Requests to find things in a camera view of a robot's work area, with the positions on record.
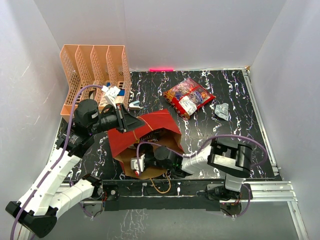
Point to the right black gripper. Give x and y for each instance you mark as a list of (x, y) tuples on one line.
[(148, 148)]

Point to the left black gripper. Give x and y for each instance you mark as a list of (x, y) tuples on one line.
[(126, 122)]

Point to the red paper bag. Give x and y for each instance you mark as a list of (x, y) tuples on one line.
[(124, 146)]

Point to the large red snack bag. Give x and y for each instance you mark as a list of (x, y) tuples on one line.
[(187, 97)]

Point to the silver snack packet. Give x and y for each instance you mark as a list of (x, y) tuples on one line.
[(222, 111)]

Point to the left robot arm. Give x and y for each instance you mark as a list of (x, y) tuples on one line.
[(40, 208)]

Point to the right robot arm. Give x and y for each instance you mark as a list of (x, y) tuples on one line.
[(233, 158)]

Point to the purple candy bar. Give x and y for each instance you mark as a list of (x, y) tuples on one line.
[(152, 136)]

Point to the small blue white stapler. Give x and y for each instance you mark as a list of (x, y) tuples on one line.
[(135, 105)]

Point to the pink marker strip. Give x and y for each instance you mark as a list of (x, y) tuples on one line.
[(161, 69)]

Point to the orange plastic file organizer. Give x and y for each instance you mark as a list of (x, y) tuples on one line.
[(85, 65)]

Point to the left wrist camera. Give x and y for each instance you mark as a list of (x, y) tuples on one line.
[(109, 95)]

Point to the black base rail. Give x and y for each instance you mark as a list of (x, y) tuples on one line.
[(160, 194)]

